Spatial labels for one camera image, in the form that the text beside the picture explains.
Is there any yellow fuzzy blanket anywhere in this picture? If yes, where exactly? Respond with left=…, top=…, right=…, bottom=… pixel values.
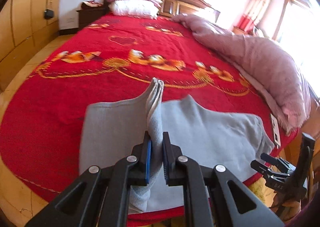
left=248, top=178, right=301, bottom=222

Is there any white smartphone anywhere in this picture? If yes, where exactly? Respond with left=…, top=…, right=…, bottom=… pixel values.
left=270, top=114, right=281, bottom=148

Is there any pink checkered quilt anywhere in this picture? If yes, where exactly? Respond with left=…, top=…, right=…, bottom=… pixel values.
left=173, top=14, right=311, bottom=134

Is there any red floral bedspread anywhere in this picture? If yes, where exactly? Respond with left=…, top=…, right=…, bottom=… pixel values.
left=0, top=13, right=301, bottom=227

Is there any red white curtain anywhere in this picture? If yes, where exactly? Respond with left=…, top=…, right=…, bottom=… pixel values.
left=236, top=0, right=271, bottom=32

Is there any dark wooden nightstand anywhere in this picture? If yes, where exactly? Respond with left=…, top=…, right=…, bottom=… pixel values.
left=77, top=7, right=106, bottom=31

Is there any small black hanging bag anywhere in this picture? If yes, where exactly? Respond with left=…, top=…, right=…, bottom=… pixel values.
left=44, top=9, right=55, bottom=20

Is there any cloth on nightstand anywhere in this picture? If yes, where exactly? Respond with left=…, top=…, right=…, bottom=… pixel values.
left=80, top=0, right=104, bottom=9

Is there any lower white pillow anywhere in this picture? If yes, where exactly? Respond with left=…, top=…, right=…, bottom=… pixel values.
left=108, top=0, right=158, bottom=19

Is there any wooden wardrobe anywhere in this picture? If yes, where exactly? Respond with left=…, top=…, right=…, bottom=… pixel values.
left=1, top=0, right=59, bottom=91

